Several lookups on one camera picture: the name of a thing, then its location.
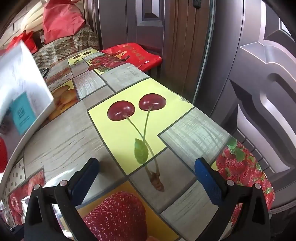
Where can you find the fruit print tablecloth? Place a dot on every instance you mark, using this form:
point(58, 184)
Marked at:
point(69, 143)

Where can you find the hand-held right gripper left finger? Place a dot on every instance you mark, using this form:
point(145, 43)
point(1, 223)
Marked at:
point(86, 176)

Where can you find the plaid cloth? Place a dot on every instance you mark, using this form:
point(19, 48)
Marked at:
point(64, 48)

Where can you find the large red plastic bag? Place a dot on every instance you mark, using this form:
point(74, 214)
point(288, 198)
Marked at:
point(62, 20)

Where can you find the grey metal door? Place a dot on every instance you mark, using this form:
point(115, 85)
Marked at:
point(120, 23)
point(259, 92)

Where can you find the small red bag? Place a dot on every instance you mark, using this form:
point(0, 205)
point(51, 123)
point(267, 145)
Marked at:
point(25, 41)

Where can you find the red gift bag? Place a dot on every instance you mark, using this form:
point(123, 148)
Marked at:
point(134, 53)

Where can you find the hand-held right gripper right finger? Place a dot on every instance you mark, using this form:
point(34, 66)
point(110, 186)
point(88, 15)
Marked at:
point(205, 178)

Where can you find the white cardboard box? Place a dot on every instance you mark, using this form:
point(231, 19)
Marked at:
point(20, 76)

